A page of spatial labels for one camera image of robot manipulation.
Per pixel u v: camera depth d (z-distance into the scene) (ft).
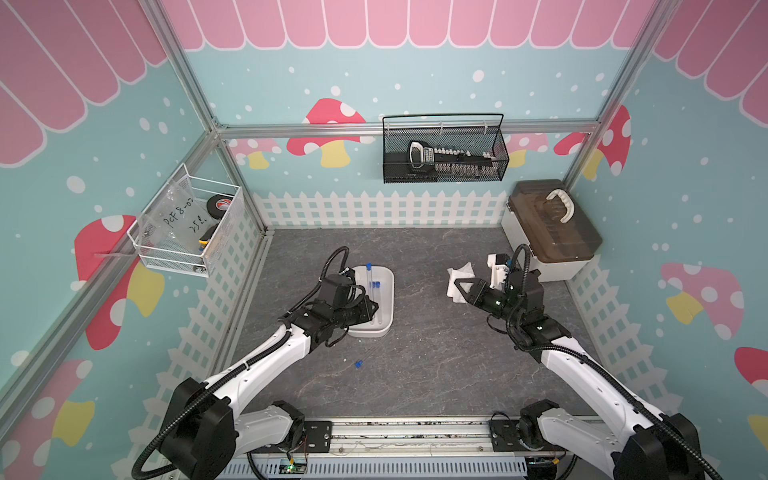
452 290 2.56
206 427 1.30
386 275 3.31
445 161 2.88
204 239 2.12
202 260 2.08
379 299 3.26
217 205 2.61
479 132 2.97
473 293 2.38
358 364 2.86
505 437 2.43
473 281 2.46
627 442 1.33
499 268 2.34
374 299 2.70
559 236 3.31
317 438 2.41
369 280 2.74
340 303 2.12
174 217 2.20
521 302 1.92
